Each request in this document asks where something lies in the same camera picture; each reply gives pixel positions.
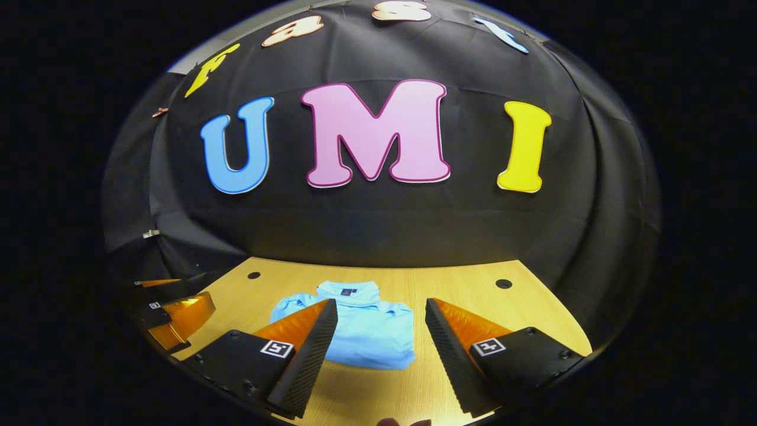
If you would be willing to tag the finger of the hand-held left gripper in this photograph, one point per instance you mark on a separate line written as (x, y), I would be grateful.
(189, 316)
(165, 290)

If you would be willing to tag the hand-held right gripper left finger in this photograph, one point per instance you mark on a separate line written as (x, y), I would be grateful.
(307, 355)

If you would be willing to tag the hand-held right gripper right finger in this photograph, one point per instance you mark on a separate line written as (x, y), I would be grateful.
(452, 355)

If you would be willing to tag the black backdrop cloth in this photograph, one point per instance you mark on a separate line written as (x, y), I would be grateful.
(378, 225)

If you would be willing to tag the copper clip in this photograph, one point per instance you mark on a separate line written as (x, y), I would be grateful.
(159, 112)

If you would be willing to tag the light blue T-shirt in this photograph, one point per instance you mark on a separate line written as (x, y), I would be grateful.
(372, 331)

